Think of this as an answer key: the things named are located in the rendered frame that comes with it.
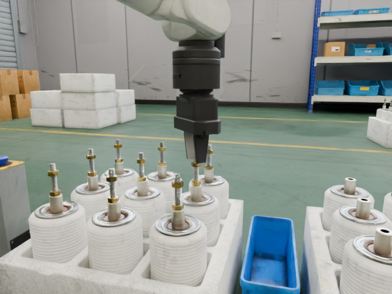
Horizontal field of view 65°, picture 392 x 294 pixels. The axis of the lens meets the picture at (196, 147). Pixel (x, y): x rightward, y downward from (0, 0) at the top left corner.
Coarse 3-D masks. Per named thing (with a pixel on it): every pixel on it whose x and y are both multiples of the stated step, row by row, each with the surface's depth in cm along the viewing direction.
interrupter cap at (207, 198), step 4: (184, 192) 64; (188, 192) 65; (204, 192) 65; (208, 192) 64; (184, 196) 63; (188, 196) 63; (204, 196) 63; (208, 196) 63; (212, 196) 63; (184, 200) 61; (188, 200) 61; (204, 200) 61; (208, 200) 61; (212, 200) 60; (184, 204) 59; (188, 204) 59; (192, 204) 58; (196, 204) 58; (200, 204) 58; (204, 204) 59; (208, 204) 59
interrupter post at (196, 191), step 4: (192, 188) 61; (196, 188) 60; (200, 188) 61; (192, 192) 61; (196, 192) 61; (200, 192) 61; (192, 196) 61; (196, 196) 61; (200, 196) 61; (192, 200) 61; (196, 200) 61; (200, 200) 61
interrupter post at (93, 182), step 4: (88, 176) 67; (96, 176) 67; (88, 180) 67; (92, 180) 66; (96, 180) 67; (88, 184) 67; (92, 184) 67; (96, 184) 67; (88, 188) 67; (92, 188) 67; (96, 188) 67
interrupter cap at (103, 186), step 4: (84, 184) 70; (100, 184) 70; (104, 184) 70; (108, 184) 69; (76, 188) 67; (80, 188) 67; (84, 188) 67; (100, 188) 68; (104, 188) 67; (108, 188) 67; (76, 192) 65; (80, 192) 64; (84, 192) 64; (88, 192) 64; (92, 192) 64; (96, 192) 65; (100, 192) 65
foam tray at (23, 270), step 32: (224, 224) 67; (32, 256) 58; (224, 256) 55; (0, 288) 54; (32, 288) 52; (64, 288) 50; (96, 288) 48; (128, 288) 47; (160, 288) 46; (192, 288) 46; (224, 288) 53
